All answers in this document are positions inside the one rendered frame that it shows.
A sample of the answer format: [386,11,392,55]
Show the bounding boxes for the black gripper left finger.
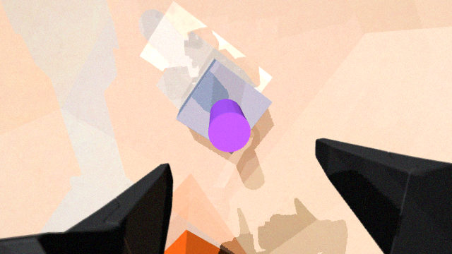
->
[0,163,174,254]

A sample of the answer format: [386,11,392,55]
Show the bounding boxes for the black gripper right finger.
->
[314,138,452,254]

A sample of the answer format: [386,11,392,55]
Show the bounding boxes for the purple marker cap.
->
[208,99,251,152]

